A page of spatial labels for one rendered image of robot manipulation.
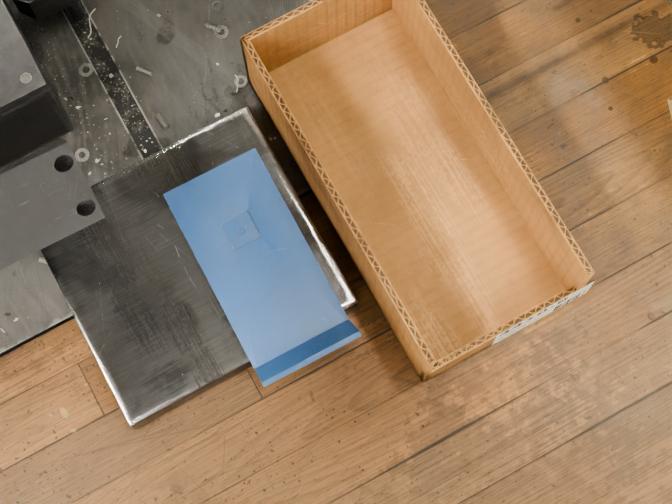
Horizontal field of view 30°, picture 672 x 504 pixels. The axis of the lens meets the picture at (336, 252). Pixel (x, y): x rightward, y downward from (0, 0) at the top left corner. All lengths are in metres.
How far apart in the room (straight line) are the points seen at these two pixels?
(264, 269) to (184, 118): 0.13
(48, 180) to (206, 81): 0.28
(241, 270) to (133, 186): 0.10
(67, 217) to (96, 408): 0.24
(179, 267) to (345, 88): 0.17
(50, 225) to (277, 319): 0.23
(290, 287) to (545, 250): 0.17
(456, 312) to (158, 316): 0.20
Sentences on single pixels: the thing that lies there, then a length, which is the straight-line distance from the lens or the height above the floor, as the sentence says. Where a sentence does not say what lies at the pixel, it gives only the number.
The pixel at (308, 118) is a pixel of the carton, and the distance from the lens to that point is 0.89.
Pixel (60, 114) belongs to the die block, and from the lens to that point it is 0.88.
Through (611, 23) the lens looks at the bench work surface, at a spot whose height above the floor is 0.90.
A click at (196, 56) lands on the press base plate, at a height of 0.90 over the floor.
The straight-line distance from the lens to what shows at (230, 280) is 0.84.
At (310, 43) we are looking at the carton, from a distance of 0.90.
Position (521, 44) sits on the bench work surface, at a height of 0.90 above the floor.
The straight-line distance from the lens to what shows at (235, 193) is 0.85.
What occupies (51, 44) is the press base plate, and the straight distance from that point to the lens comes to 0.94.
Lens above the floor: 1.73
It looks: 75 degrees down
